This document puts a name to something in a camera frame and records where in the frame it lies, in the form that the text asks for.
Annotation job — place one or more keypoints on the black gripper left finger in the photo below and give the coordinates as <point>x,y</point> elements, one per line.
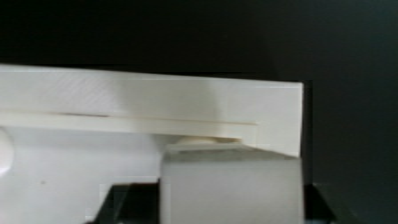
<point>132,205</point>

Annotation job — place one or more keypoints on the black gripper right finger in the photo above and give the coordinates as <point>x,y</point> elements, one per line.
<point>326,210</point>

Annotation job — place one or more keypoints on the white table leg with tag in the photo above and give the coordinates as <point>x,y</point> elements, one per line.
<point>228,184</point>

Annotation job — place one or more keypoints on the white square tabletop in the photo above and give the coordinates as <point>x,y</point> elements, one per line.
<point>61,166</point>

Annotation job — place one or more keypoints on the white fixture wall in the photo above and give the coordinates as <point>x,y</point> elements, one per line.
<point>150,103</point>

